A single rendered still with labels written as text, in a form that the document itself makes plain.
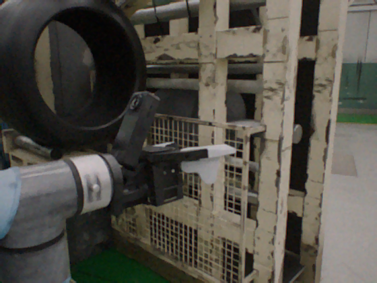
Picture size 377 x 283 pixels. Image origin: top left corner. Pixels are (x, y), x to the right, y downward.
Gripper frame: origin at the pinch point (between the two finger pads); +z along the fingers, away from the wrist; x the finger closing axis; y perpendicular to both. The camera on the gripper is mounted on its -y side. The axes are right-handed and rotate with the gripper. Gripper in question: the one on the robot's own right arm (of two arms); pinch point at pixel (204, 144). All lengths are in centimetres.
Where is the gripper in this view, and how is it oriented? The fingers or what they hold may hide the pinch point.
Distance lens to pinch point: 58.0
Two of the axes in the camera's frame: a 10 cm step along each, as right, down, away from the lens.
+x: 6.5, 0.3, -7.6
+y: 0.9, 9.9, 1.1
